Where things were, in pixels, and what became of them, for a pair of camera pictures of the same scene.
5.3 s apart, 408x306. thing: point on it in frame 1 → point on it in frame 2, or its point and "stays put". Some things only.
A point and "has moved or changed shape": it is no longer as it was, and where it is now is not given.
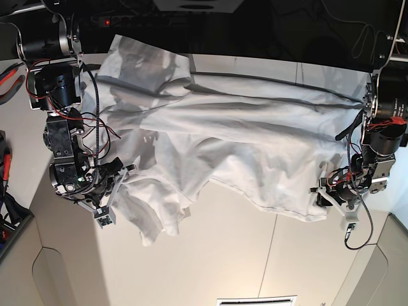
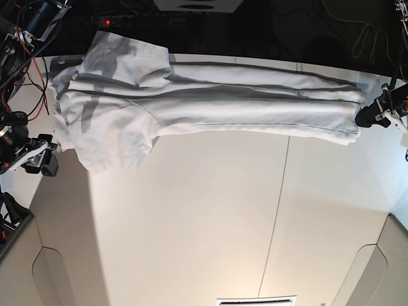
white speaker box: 201,6 stays put
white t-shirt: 262,143 has moved or changed shape
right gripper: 346,185 → 392,99
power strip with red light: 136,20 stays put
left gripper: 97,178 → 14,141
